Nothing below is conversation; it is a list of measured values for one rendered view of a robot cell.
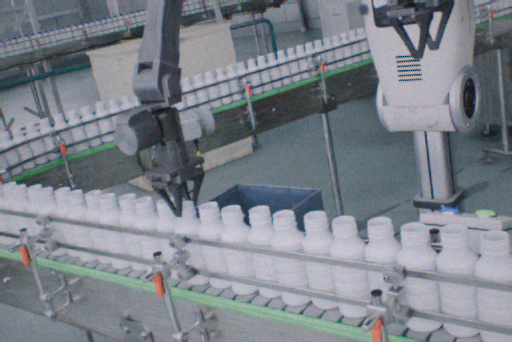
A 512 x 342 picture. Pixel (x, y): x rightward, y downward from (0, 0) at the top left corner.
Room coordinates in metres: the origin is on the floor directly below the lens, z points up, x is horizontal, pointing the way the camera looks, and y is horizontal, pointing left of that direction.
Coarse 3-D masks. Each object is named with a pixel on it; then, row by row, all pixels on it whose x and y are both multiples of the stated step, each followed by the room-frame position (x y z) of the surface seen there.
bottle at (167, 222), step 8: (160, 200) 1.21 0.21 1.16; (160, 208) 1.19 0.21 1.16; (168, 208) 1.19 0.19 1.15; (160, 216) 1.19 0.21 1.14; (168, 216) 1.18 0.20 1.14; (160, 224) 1.18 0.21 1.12; (168, 224) 1.18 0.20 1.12; (176, 224) 1.18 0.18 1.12; (168, 232) 1.17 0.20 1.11; (168, 240) 1.17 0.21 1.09; (168, 248) 1.18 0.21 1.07; (176, 248) 1.17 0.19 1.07; (168, 256) 1.18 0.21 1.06; (176, 264) 1.17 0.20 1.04; (176, 272) 1.17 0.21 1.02
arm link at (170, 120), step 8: (152, 112) 1.13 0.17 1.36; (160, 112) 1.13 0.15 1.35; (168, 112) 1.14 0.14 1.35; (176, 112) 1.15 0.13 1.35; (160, 120) 1.13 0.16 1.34; (168, 120) 1.13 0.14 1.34; (176, 120) 1.14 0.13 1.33; (160, 128) 1.13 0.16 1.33; (168, 128) 1.13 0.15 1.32; (176, 128) 1.14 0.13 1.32; (168, 136) 1.13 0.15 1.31; (176, 136) 1.14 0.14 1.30
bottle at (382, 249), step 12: (372, 228) 0.89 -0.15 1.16; (384, 228) 0.88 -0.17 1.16; (372, 240) 0.89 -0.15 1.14; (384, 240) 0.88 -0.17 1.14; (396, 240) 0.90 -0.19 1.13; (372, 252) 0.88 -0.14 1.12; (384, 252) 0.87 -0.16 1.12; (396, 252) 0.87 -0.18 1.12; (384, 264) 0.87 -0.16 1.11; (396, 264) 0.87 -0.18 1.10; (372, 276) 0.88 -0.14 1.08; (372, 288) 0.88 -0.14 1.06; (384, 288) 0.87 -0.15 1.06; (384, 300) 0.87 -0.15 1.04
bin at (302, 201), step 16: (224, 192) 1.83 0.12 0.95; (240, 192) 1.88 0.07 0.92; (256, 192) 1.83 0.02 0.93; (272, 192) 1.79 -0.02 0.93; (288, 192) 1.75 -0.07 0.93; (304, 192) 1.72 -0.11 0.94; (320, 192) 1.68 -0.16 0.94; (272, 208) 1.80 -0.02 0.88; (288, 208) 1.76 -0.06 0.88; (304, 208) 1.62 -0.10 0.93; (320, 208) 1.67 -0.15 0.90; (304, 224) 1.60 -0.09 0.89
